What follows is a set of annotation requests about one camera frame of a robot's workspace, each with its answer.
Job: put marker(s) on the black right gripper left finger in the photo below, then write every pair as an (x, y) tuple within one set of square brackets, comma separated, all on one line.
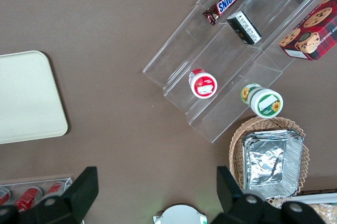
[(65, 208)]

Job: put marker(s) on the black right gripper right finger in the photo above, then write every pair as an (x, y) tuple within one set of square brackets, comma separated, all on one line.
[(250, 208)]

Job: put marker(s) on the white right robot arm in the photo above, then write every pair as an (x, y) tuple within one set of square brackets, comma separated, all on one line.
[(179, 216)]

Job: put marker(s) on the aluminium foil tray stack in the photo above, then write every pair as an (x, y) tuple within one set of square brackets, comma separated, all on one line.
[(271, 160)]

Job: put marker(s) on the light tan wicker basket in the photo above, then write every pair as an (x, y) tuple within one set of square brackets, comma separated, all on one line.
[(237, 142)]

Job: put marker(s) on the beige plastic tray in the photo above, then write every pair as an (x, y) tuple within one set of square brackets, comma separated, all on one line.
[(26, 97)]

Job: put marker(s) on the red cola bottle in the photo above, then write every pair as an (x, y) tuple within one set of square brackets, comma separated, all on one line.
[(54, 189), (27, 197), (5, 196)]

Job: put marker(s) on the clear acrylic bottle rack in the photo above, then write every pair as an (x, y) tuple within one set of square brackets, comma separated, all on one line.
[(37, 179)]

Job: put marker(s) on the white plastic snack bin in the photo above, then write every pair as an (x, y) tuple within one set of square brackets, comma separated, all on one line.
[(321, 197)]

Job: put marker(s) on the large clear cracker bag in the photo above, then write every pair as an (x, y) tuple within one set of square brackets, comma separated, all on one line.
[(327, 212)]

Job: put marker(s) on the green lid cup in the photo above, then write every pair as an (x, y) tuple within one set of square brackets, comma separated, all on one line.
[(266, 102)]

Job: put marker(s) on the red lid cup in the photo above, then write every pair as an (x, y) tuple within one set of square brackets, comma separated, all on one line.
[(204, 87)]

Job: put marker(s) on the clear acrylic stepped display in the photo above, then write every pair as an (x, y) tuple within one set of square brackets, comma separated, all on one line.
[(184, 50)]

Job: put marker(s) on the small black box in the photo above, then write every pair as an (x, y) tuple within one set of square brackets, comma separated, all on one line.
[(245, 27)]

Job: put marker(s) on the red tartan cookie box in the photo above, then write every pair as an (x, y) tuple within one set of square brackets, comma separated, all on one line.
[(316, 29)]

